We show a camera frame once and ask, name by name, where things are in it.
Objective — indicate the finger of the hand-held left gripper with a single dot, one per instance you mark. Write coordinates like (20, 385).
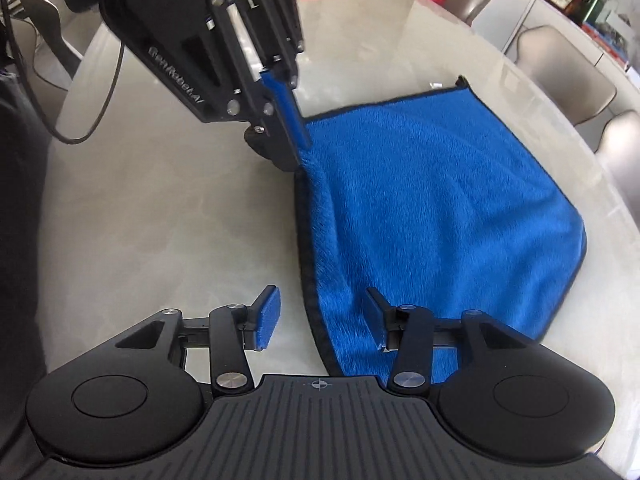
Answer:
(282, 25)
(287, 110)

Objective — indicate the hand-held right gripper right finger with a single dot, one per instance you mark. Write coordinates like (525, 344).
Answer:
(374, 317)

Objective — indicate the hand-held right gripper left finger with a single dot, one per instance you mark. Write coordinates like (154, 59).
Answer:
(269, 317)

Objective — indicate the blue towel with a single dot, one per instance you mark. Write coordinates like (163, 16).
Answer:
(425, 200)

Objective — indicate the grey chair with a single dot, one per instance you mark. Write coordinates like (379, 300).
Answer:
(565, 70)
(622, 160)
(47, 35)
(472, 2)

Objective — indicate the white cabinet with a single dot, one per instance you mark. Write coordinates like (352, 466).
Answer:
(530, 20)

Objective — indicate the person's dark clothing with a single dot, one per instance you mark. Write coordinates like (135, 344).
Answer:
(20, 285)

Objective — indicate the green box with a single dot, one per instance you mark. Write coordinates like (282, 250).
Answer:
(586, 2)

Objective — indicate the stack of books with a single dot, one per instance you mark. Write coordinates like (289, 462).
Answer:
(605, 42)

